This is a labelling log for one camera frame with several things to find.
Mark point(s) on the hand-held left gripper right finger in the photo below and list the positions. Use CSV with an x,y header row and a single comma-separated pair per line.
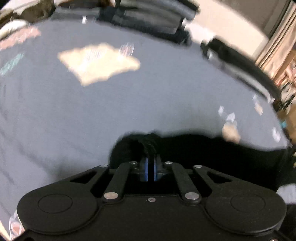
x,y
157,170

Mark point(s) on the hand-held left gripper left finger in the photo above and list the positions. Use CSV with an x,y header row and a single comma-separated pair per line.
x,y
145,170

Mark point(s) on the stack of grey folded clothes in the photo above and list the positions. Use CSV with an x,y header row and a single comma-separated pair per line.
x,y
148,20

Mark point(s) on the grey-blue printed bed blanket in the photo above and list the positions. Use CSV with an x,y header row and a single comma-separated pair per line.
x,y
69,115

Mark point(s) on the folded black and grey garment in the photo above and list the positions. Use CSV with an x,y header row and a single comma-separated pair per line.
x,y
240,67

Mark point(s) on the white pillow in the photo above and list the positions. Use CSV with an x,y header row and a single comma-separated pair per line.
x,y
13,27

